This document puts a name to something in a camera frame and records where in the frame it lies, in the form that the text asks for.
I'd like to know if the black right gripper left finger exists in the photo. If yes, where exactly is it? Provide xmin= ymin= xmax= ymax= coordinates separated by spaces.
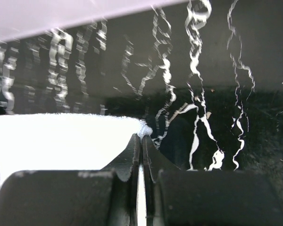
xmin=0 ymin=134 xmax=141 ymax=226

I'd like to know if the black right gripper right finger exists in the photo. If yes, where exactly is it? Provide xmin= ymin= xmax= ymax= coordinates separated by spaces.
xmin=142 ymin=136 xmax=283 ymax=226

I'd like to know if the light blue terry towel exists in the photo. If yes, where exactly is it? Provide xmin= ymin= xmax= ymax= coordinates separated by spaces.
xmin=0 ymin=113 xmax=152 ymax=226

